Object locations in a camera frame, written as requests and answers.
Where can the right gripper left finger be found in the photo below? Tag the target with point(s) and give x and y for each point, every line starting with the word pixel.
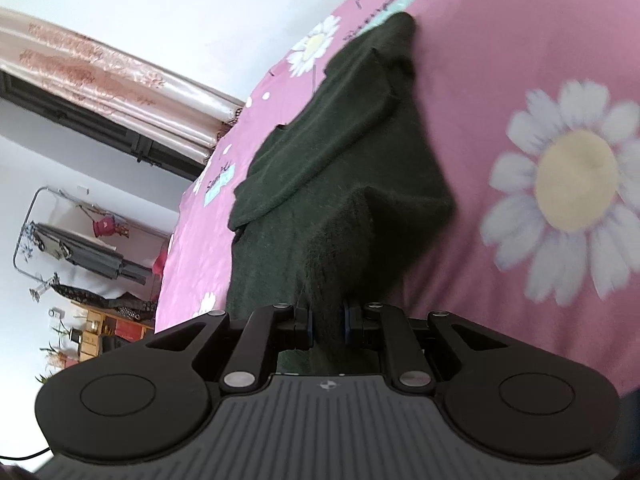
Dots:
pixel 303 336

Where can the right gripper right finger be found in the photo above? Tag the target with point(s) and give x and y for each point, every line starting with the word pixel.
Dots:
pixel 353 324

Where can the dark green knit garment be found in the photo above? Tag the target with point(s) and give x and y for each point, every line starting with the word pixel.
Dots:
pixel 339 202

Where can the metal clothes rack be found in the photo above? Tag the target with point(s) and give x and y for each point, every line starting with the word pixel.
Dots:
pixel 66 240

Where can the wooden drawer cabinet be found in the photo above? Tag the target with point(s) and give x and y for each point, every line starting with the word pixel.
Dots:
pixel 80 333

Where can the beige satin curtain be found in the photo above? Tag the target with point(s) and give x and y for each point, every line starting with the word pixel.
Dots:
pixel 178 113

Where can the pink floral bed sheet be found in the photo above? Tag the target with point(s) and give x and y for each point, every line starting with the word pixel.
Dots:
pixel 532 107

